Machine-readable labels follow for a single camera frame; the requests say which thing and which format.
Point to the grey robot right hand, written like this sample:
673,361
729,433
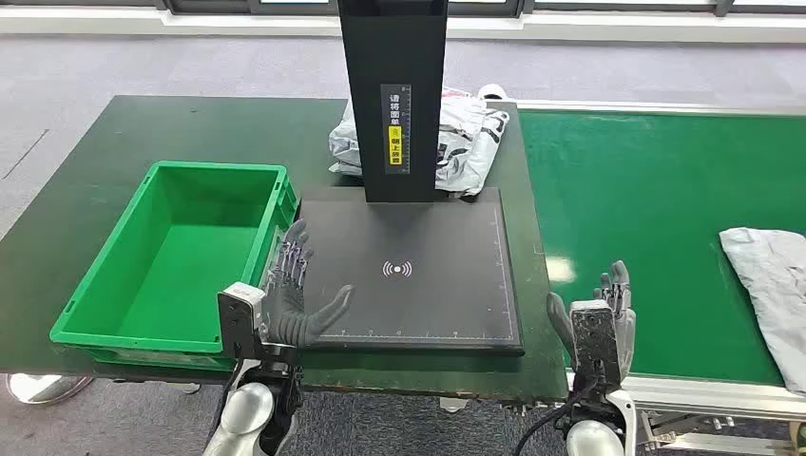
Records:
626,327

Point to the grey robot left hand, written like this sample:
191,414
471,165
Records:
286,315

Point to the grey mailer parcel red mark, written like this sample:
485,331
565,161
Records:
774,289

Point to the black inbound scanner machine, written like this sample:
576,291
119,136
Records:
409,302

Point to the green conveyor belt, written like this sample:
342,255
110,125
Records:
629,189

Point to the crumpled grey-white mailer parcel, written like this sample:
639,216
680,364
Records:
346,145

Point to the white mailer parcel black print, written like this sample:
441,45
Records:
469,145

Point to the green plastic crate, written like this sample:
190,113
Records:
189,264

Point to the small pale table foot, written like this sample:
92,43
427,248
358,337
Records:
453,404
186,387

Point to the black yellow ruler label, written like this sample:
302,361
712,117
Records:
395,129

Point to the dark green table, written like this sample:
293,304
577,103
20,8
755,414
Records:
126,132

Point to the chrome round table base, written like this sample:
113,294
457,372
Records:
44,388

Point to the white window sill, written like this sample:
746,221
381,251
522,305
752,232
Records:
126,25

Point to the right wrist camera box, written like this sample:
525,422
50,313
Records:
595,343

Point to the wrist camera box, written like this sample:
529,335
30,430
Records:
238,321
595,343

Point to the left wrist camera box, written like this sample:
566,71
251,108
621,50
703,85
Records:
238,321

